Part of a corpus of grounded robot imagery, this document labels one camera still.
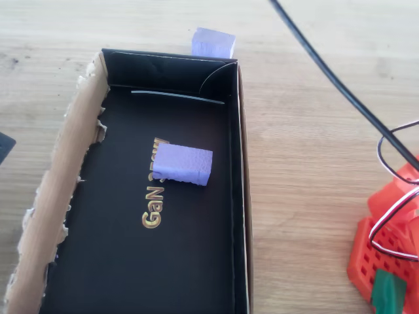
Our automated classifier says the black flat object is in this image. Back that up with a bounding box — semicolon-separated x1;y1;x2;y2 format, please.
0;131;16;166

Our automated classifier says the black camera cable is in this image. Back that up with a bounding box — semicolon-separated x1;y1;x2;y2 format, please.
268;0;419;171

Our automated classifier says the black cardboard box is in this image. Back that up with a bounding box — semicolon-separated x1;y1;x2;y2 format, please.
3;48;255;314

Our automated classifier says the white red servo wire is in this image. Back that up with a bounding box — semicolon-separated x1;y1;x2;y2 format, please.
368;120;419;262

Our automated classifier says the purple foam block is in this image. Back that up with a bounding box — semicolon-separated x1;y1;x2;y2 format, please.
189;27;237;60
153;143;213;187

